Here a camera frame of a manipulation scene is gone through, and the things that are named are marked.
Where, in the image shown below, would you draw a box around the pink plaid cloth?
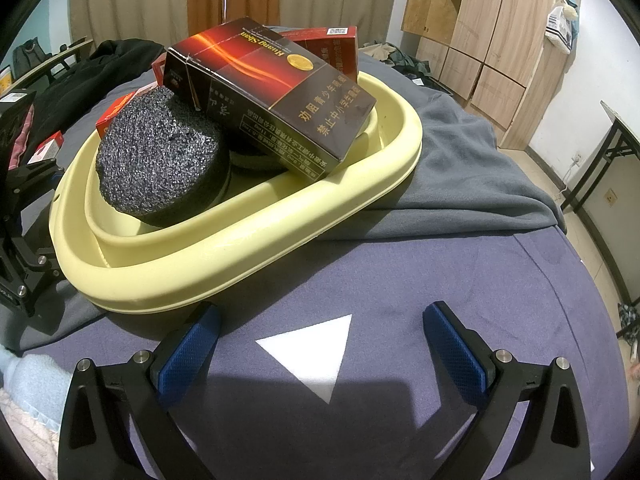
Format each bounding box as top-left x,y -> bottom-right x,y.
7,110 -> 36,171

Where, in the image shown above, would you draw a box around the light blue blanket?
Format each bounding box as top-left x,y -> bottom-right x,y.
0,347 -> 73,431

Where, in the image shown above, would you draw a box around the grey backpack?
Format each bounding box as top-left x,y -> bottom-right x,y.
11,39 -> 51,81

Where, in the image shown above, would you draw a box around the white plastic bag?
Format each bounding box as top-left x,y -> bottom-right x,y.
545,0 -> 581,56

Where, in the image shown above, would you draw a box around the plaid clothes pile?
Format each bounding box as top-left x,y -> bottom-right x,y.
617,302 -> 640,341

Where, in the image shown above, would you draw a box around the red white cigarette box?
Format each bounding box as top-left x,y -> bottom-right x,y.
27,131 -> 65,166
95,89 -> 151,138

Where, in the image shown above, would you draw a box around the wooden wardrobe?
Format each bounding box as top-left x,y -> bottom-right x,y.
401,0 -> 583,151

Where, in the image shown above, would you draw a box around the black clothing pile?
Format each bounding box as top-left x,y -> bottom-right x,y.
30,37 -> 171,136

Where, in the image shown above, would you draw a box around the beige clothes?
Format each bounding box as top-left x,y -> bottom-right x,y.
360,40 -> 451,96

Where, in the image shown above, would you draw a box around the black folding table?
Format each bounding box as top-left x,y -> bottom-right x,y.
560,100 -> 640,306

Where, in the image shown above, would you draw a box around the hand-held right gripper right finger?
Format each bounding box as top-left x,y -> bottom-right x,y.
422,301 -> 593,480

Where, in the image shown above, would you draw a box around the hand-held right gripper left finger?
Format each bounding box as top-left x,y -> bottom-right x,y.
57,301 -> 222,480

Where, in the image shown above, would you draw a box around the dark red cigarette carton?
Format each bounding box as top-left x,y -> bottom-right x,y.
164,17 -> 377,177

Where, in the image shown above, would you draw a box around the yellow plastic basin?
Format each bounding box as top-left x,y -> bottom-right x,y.
48,71 -> 424,315

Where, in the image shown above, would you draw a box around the pale printed quilt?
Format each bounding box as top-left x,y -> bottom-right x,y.
0,390 -> 66,480

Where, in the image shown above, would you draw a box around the grey blanket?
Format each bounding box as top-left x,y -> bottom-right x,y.
0,52 -> 571,356

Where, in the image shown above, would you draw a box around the purple bed sheet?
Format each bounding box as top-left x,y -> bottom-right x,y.
0,230 -> 632,480

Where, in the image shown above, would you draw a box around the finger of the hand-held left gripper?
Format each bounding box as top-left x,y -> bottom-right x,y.
7,157 -> 66,196
10,232 -> 68,311

